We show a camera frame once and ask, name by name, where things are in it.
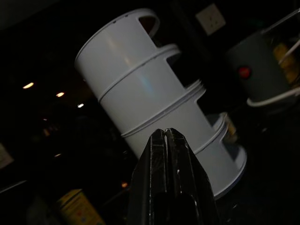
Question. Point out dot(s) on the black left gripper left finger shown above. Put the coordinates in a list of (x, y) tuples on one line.
[(150, 182)]

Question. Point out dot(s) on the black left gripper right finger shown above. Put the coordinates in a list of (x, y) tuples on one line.
[(187, 187)]

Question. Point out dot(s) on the white printed cup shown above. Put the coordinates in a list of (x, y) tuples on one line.
[(230, 127)]

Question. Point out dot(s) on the yellow tea box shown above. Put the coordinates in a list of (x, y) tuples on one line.
[(79, 208)]

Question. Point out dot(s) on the yellow oil bottle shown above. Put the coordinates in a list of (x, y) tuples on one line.
[(287, 63)]

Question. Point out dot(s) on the white wall socket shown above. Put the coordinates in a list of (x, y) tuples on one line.
[(211, 18)]

